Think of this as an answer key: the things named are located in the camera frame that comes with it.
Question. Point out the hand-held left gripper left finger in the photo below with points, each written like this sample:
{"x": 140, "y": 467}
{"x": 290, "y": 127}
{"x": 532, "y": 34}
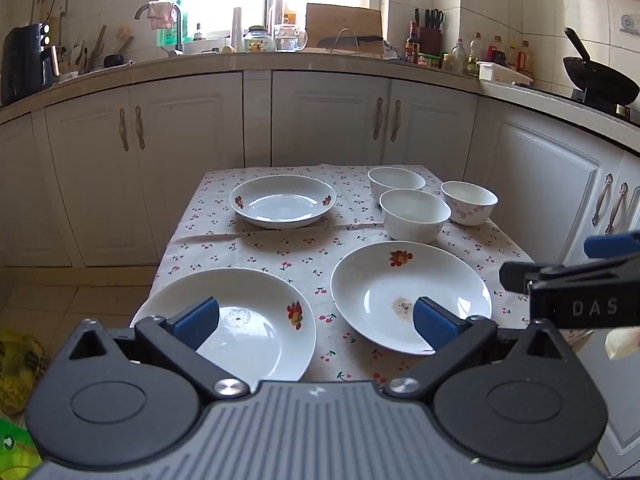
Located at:
{"x": 197, "y": 317}

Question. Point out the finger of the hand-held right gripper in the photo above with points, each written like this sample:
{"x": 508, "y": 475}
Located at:
{"x": 612, "y": 246}
{"x": 520, "y": 275}

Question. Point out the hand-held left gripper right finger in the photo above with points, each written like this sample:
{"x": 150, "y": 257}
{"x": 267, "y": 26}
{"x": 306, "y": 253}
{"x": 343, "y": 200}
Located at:
{"x": 432, "y": 327}

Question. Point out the white plate fruit print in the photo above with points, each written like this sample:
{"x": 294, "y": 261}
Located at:
{"x": 282, "y": 205}
{"x": 260, "y": 340}
{"x": 380, "y": 285}

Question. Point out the white bowl floral print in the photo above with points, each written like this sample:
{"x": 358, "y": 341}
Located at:
{"x": 467, "y": 202}

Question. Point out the plain white bowl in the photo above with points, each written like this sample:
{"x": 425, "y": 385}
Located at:
{"x": 395, "y": 180}
{"x": 415, "y": 215}

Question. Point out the person's right hand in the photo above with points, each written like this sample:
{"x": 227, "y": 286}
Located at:
{"x": 625, "y": 344}

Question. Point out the cherry print tablecloth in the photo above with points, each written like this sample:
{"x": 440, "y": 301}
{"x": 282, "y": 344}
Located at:
{"x": 280, "y": 250}

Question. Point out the white kitchen cabinet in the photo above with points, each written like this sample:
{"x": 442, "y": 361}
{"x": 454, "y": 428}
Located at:
{"x": 190, "y": 160}

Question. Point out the black wok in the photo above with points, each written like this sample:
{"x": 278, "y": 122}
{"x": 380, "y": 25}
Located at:
{"x": 597, "y": 77}

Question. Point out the yellow plastic bag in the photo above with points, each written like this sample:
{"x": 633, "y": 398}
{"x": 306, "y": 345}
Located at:
{"x": 17, "y": 370}

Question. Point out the white plastic tray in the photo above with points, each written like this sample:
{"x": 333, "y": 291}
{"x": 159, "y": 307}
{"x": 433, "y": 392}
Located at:
{"x": 502, "y": 72}

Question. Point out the yellow oil bottle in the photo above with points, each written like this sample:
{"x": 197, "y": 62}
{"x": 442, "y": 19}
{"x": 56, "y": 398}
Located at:
{"x": 524, "y": 57}

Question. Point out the red label bottle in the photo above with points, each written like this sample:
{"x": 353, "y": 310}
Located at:
{"x": 496, "y": 52}

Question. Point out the green plastic bag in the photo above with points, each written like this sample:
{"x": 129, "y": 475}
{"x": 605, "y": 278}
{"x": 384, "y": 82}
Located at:
{"x": 12, "y": 447}

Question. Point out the tall condiment bottle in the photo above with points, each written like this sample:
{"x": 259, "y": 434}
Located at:
{"x": 475, "y": 52}

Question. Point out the green condiment jars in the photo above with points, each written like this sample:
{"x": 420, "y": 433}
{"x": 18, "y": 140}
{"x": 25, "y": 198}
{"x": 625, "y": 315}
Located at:
{"x": 429, "y": 60}

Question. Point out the dark soy sauce bottle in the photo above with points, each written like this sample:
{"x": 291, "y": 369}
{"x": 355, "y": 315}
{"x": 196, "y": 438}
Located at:
{"x": 411, "y": 45}

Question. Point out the dark red knife block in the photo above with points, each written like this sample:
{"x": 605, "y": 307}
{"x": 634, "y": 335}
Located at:
{"x": 429, "y": 37}

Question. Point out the beige kitchen countertop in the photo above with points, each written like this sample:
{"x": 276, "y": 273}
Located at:
{"x": 300, "y": 61}

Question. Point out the green dish soap bottle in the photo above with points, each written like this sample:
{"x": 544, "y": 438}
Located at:
{"x": 165, "y": 37}

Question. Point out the metal kitchen faucet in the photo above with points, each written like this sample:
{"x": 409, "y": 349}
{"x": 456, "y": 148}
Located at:
{"x": 177, "y": 35}

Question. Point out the glass jar floral print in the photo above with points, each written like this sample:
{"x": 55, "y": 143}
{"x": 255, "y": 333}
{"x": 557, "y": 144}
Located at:
{"x": 257, "y": 40}

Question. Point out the wooden spatula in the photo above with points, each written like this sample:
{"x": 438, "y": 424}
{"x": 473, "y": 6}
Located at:
{"x": 98, "y": 42}

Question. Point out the clear glass pitcher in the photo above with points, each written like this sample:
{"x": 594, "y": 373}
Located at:
{"x": 290, "y": 37}

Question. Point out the pink cloth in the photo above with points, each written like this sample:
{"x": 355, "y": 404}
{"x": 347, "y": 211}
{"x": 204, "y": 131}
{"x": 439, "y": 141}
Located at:
{"x": 161, "y": 15}

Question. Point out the black air fryer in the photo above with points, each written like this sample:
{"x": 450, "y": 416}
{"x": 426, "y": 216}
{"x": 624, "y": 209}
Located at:
{"x": 22, "y": 62}

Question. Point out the white wall hook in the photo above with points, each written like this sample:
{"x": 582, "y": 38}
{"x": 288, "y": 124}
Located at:
{"x": 629, "y": 22}

